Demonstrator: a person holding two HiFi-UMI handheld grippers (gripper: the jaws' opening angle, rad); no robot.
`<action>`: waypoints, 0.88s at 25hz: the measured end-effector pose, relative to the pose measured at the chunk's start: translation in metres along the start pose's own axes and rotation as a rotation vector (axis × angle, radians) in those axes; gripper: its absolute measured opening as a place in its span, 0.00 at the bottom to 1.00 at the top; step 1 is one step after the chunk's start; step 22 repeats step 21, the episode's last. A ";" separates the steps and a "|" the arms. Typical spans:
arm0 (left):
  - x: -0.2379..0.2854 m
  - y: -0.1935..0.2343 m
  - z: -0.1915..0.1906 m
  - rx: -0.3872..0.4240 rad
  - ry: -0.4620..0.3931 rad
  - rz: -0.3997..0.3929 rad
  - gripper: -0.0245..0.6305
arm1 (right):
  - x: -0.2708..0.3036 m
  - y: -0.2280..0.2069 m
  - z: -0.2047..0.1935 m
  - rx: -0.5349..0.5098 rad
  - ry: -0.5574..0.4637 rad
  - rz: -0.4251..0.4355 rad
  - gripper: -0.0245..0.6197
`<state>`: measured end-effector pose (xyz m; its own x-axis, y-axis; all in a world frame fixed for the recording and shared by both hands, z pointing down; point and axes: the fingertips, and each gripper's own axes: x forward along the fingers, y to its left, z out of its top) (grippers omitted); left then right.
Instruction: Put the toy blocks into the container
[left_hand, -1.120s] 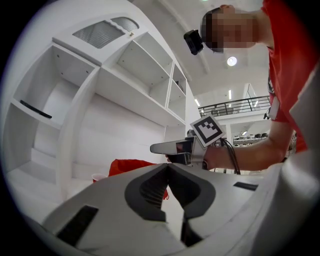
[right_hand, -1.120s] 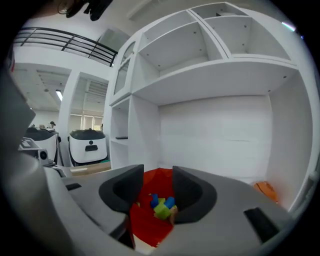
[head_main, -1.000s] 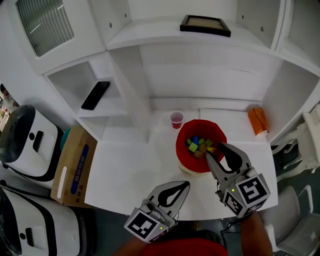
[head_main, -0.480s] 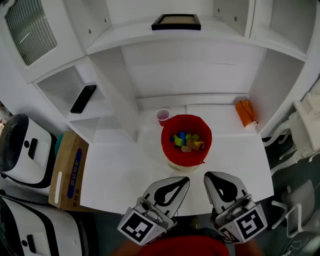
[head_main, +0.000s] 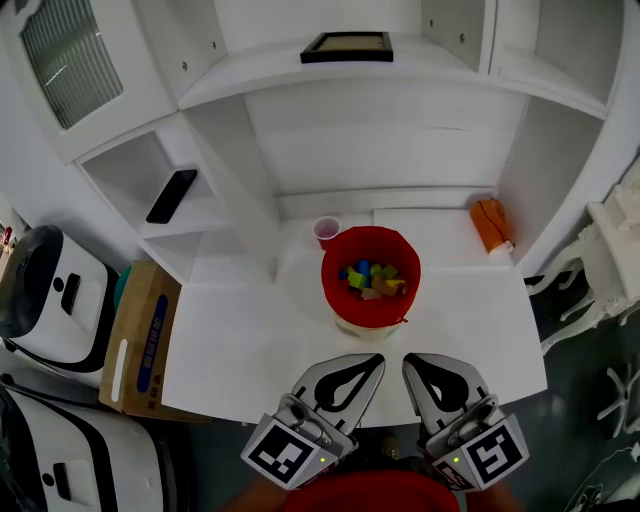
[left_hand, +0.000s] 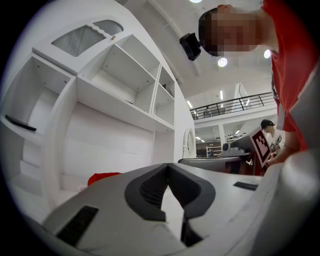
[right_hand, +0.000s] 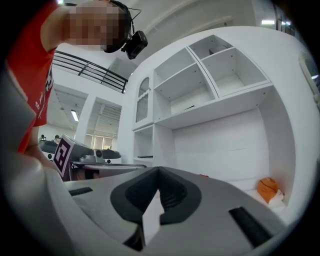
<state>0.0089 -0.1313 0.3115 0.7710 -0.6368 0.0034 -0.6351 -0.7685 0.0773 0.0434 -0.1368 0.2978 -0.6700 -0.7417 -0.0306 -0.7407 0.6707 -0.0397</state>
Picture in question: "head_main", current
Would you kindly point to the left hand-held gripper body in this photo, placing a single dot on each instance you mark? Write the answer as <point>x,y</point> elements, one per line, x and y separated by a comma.
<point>280,452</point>

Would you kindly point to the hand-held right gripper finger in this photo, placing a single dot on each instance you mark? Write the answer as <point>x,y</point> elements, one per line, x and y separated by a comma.
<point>462,377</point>
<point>425,405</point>

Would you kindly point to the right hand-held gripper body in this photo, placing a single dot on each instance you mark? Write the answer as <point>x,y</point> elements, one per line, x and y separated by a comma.
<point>495,452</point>

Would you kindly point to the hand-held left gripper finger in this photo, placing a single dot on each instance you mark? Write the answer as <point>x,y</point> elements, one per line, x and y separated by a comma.
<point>362,400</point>
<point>325,372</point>

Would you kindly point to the colourful blocks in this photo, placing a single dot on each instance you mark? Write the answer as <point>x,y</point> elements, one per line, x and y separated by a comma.
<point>375,271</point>

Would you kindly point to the person's left forearm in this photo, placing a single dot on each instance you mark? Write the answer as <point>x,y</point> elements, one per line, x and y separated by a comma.
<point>255,500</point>

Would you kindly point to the person's right forearm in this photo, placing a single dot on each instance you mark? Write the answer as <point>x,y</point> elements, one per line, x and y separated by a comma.
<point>495,502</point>

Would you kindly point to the person's shoe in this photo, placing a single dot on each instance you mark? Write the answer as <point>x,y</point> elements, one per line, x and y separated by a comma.
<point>391,446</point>

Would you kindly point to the red lined patterned storage bucket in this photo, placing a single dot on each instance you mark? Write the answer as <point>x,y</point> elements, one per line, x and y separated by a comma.
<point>335,300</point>

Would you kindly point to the white desk with hutch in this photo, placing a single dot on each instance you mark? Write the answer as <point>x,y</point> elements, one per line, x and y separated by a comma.
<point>240,340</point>

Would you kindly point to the person's red shirt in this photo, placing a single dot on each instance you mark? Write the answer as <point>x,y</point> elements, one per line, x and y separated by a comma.
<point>370,495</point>

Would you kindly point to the white swivel chair base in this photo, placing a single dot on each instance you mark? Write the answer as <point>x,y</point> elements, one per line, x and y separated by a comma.
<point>625,402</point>

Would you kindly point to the pink plastic cup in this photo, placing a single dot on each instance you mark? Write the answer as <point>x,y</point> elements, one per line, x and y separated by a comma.
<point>326,230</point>

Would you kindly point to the orange fabric pouch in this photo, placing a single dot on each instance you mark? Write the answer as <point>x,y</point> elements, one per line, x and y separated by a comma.
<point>490,225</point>

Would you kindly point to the brown cardboard box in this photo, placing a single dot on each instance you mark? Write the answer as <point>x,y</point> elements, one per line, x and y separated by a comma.
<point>135,360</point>

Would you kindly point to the white and black robot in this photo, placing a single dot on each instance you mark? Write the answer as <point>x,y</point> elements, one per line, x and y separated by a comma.
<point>75,320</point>
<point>100,450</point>

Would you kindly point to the white ornate vanity table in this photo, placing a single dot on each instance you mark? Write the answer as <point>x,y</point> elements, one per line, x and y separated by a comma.
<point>612,260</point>

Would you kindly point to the teal round object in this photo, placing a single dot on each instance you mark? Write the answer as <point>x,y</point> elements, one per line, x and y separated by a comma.
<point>121,290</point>

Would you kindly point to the black phone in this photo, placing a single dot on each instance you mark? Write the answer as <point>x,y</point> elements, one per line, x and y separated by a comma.
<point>171,196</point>

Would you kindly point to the white cabinet door glass pane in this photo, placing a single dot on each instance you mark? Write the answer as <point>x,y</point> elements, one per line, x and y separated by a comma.
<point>70,60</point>

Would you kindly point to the black picture frame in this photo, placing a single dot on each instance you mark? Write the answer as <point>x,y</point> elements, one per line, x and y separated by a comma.
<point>346,46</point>

